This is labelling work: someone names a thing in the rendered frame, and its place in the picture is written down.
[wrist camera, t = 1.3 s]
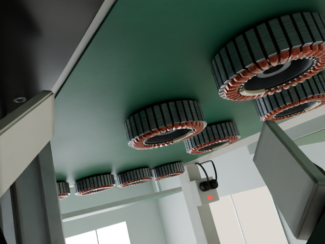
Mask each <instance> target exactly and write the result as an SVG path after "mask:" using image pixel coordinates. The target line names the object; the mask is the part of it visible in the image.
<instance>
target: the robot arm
mask: <svg viewBox="0 0 325 244"><path fill-rule="evenodd" d="M54 135H55V93H53V91H47V90H43V91H41V92H40V93H39V94H37V95H36V96H34V97H33V98H31V99H30V100H28V101H27V102H26V103H24V104H23V105H21V106H20V107H18V108H17V109H16V110H14V111H13V112H11V113H10V114H8V115H7V116H5V117H4V118H3V119H1V120H0V197H1V196H2V195H3V194H4V193H5V192H6V190H7V189H8V188H9V187H10V186H11V185H12V184H13V182H14V181H15V180H16V179H17V178H18V176H19V175H20V174H21V173H22V172H23V171H24V170H25V168H26V167H27V166H28V165H29V164H30V163H31V161H32V160H33V159H34V158H35V157H36V156H37V154H38V153H39V152H40V151H41V150H42V149H43V147H44V146H45V145H46V144H47V143H48V142H49V141H50V139H51V138H52V137H53V136H54ZM253 162H254V164H255V166H256V167H257V169H258V171H259V173H260V175H261V177H262V178H263V180H264V182H265V184H266V186H267V188H268V190H269V191H270V193H271V195H272V197H273V199H274V201H275V203H276V205H277V206H278V208H279V210H280V212H281V214H282V216H283V217H284V219H285V221H286V223H287V225H288V227H289V228H290V230H291V232H292V234H293V236H294V237H295V239H297V240H304V241H307V242H306V244H325V171H324V170H323V169H322V168H321V167H319V166H318V165H316V164H315V163H313V162H312V161H311V160H310V159H309V158H308V157H307V156H306V155H305V154H304V153H303V152H302V151H301V150H300V149H299V147H298V146H297V145H296V144H295V143H294V142H293V141H292V140H291V139H290V138H289V136H288V135H287V134H286V133H285V132H284V131H283V130H282V129H281V128H280V127H279V125H278V124H277V123H276V122H275V121H271V120H266V121H264V122H263V126H262V129H261V133H260V136H259V139H258V143H257V146H256V150H255V153H254V157H253Z"/></svg>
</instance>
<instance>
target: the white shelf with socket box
mask: <svg viewBox="0 0 325 244"><path fill-rule="evenodd" d="M207 162H211V163H212V165H213V168H214V171H215V179H213V177H212V176H210V177H208V175H207V173H206V171H205V169H204V168H203V166H202V164H204V163H207ZM183 165H184V168H185V172H184V173H182V174H180V175H179V180H180V184H181V187H182V191H183V195H184V198H185V201H186V205H187V209H188V213H189V216H190V220H191V224H192V228H193V231H194V235H195V239H196V242H197V244H221V243H220V240H219V237H218V233H217V230H216V226H215V223H214V219H213V216H212V213H211V209H210V206H209V203H212V202H216V201H219V200H220V199H219V196H218V192H217V189H216V188H217V187H218V182H217V172H216V168H215V165H214V163H213V161H212V160H208V161H205V162H202V163H199V161H196V162H190V163H186V164H183ZM198 165H199V166H200V167H201V168H202V170H203V171H204V173H205V175H206V178H201V175H200V171H199V168H198Z"/></svg>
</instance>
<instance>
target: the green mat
mask: <svg viewBox="0 0 325 244"><path fill-rule="evenodd" d="M303 12H310V13H311V12H315V13H320V14H323V15H324V16H325V0H116V1H115V3H114V4H113V6H112V7H111V9H110V10H109V12H108V14H107V15H106V17H105V18H104V20H103V21H102V23H101V25H100V26H99V28H98V29H97V31H96V32H95V34H94V36H93V37H92V39H91V41H90V42H89V44H88V45H87V47H86V48H85V50H84V52H83V53H82V55H81V56H80V58H79V60H78V61H77V63H76V64H75V66H74V67H73V69H72V71H71V72H70V74H69V75H68V77H67V78H66V80H65V81H64V83H63V85H62V86H61V88H60V90H59V91H58V93H57V94H56V96H55V135H54V136H53V137H52V138H51V139H50V144H51V151H52V157H53V163H54V169H55V176H56V181H57V182H58V181H59V182H60V181H64V182H68V183H69V186H72V185H74V183H75V182H76V181H78V180H80V179H83V178H87V177H90V176H92V177H93V176H94V175H95V176H96V175H100V174H107V173H110V174H113V175H114V178H115V177H116V176H117V175H118V174H120V173H123V172H125V171H128V170H129V171H130V170H133V169H136V168H143V167H149V168H151V170H152V169H153V168H155V167H159V166H162V165H165V164H166V165H167V164H169V163H173V162H182V163H183V164H185V163H188V162H190V161H192V160H195V159H197V158H200V157H202V156H204V155H207V154H209V153H212V152H214V151H216V150H218V149H216V150H212V151H209V152H205V153H199V154H190V153H187V151H186V148H185V144H184V141H180V142H179V143H176V142H175V143H174V144H170V142H169V145H168V146H166V145H164V146H163V147H158V148H153V149H144V150H142V149H140V150H139V149H136V148H132V147H130V146H128V142H127V138H126V134H125V129H124V123H125V121H126V120H127V119H128V118H130V117H131V116H132V115H133V114H134V113H137V111H142V109H144V108H147V107H148V106H154V105H155V104H159V106H161V105H160V104H161V102H166V103H167V101H174V100H178V101H179V100H180V99H182V100H186V99H187V100H192V101H196V102H199V103H200V104H201V106H202V109H203V112H204V116H205V119H206V122H207V125H211V124H215V123H219V122H226V121H228V122H235V123H236V124H237V127H238V130H239V133H240V136H241V137H240V138H239V139H238V141H240V140H242V139H245V138H247V137H250V136H252V135H254V134H257V133H259V132H261V129H262V126H263V122H262V121H260V120H259V118H258V115H257V112H256V109H255V107H254V102H255V101H256V99H254V98H253V99H252V100H245V101H241V100H240V101H236V100H235V101H232V100H227V99H223V98H222V97H220V95H219V93H218V90H217V87H216V84H215V81H214V78H213V75H212V72H211V64H212V61H213V59H214V58H215V56H216V55H217V54H218V53H219V52H220V50H221V49H222V48H223V47H224V46H225V45H226V44H228V43H229V42H230V41H231V40H232V39H235V38H237V37H238V35H239V34H241V33H244V34H245V32H246V31H247V30H248V29H249V28H254V29H255V31H257V30H256V26H257V25H258V24H259V23H265V24H266V22H267V21H268V20H269V19H275V18H278V17H279V16H281V15H283V16H285V15H288V14H295V13H303ZM238 141H237V142H238ZM219 149H221V148H219Z"/></svg>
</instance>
